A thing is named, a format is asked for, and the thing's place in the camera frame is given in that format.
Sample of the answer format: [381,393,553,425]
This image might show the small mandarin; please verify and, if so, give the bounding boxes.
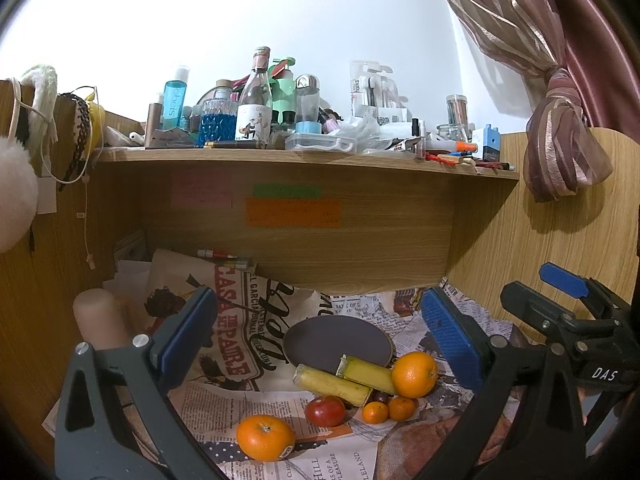
[361,401,390,425]
[387,396,419,422]

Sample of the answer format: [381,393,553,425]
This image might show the large orange with sticker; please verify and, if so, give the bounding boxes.
[235,415,295,462]

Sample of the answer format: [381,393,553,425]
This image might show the yellow corn piece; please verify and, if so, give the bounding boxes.
[335,354,396,396]
[293,364,372,408]

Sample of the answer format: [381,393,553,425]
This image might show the red apple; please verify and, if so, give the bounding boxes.
[305,396,346,428]

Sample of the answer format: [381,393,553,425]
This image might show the yellow corn piece front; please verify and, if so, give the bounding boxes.
[293,364,372,408]

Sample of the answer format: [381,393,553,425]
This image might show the blue pencil sharpener box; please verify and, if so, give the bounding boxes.
[472,124,501,162]

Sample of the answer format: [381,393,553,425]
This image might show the red white marker pen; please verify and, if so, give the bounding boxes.
[196,249,236,260]

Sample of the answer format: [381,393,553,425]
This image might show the dark round plate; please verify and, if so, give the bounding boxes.
[283,315,394,374]

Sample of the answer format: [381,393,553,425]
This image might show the pink striped curtain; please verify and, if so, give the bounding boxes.
[447,0,639,203]

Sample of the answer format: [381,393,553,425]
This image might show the pink sticky note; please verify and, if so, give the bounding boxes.
[170,168,233,209]

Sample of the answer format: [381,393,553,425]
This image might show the white fluffy pompom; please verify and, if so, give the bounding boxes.
[0,136,38,254]

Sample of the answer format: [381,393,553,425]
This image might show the orange sticky note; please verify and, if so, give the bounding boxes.
[245,197,341,229]

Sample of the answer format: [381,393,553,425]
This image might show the clear plastic box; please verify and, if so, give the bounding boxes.
[285,133,357,155]

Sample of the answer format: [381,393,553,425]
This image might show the wooden shelf board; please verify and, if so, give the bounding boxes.
[96,148,520,181]

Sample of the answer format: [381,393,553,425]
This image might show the green sticky note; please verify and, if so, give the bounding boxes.
[252,183,322,200]

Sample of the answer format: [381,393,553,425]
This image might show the black patterned headband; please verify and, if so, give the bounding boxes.
[62,92,92,183]

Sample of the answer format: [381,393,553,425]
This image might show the blue textured glass jar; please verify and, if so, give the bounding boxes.
[198,98,238,148]

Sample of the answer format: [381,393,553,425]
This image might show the green pump bottle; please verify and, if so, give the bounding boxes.
[269,58,295,124]

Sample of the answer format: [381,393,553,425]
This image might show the clear glass bottle with label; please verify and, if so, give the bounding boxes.
[235,47,272,144]

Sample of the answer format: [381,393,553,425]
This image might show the blue liquid bottle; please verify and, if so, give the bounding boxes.
[162,68,189,130]

